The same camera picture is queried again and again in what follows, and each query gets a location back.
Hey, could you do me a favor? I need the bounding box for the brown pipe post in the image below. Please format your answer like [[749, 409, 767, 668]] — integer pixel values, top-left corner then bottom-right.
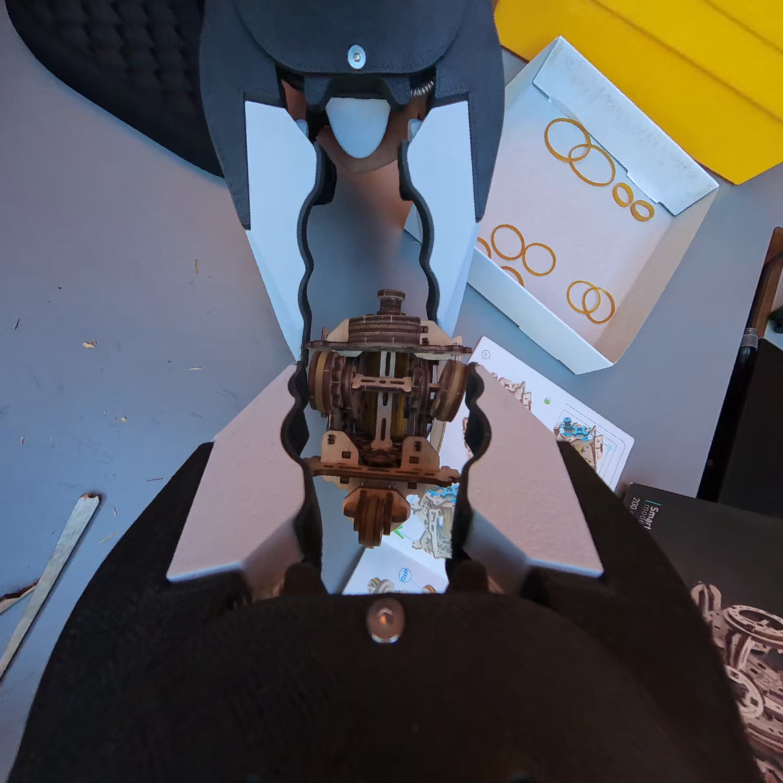
[[742, 226, 783, 368]]

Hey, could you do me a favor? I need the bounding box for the group of yellow rubber bands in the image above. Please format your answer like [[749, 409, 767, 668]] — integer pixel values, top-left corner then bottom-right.
[[476, 116, 655, 325]]

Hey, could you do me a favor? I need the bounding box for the person's left hand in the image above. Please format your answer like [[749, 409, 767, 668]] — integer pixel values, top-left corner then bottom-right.
[[330, 144, 409, 178]]

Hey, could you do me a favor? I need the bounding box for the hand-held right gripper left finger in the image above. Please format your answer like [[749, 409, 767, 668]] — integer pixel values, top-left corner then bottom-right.
[[165, 362, 325, 599]]

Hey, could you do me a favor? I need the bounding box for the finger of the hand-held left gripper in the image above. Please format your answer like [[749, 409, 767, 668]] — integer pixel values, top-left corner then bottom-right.
[[398, 100, 479, 336], [243, 100, 336, 363]]

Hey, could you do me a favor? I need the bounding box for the black model kit box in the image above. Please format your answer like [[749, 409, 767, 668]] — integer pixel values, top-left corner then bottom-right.
[[618, 482, 783, 783]]

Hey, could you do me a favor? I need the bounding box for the thin wooden strip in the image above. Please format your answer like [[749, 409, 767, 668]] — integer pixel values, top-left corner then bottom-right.
[[0, 492, 102, 680]]

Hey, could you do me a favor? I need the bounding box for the black flat panel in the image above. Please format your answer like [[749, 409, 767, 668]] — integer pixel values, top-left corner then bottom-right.
[[697, 338, 783, 504]]

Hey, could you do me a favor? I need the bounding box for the wooden mechanical model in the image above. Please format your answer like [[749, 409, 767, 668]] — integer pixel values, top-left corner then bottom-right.
[[303, 289, 473, 548]]

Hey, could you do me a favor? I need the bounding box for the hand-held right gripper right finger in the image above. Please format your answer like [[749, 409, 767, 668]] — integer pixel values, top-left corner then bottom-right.
[[449, 362, 606, 599]]

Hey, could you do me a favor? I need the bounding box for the black quilted cushion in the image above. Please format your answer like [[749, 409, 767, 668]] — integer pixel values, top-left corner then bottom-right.
[[6, 0, 224, 178]]

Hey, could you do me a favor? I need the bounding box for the yellow plastic bin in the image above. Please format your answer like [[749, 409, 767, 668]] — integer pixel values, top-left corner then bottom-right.
[[494, 0, 783, 186]]

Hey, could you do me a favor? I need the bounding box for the illustrated instruction booklet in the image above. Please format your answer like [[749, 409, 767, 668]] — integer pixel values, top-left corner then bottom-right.
[[341, 335, 635, 595]]

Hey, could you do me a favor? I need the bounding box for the white cardboard tray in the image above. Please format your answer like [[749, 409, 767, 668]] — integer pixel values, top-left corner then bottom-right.
[[404, 35, 719, 375]]

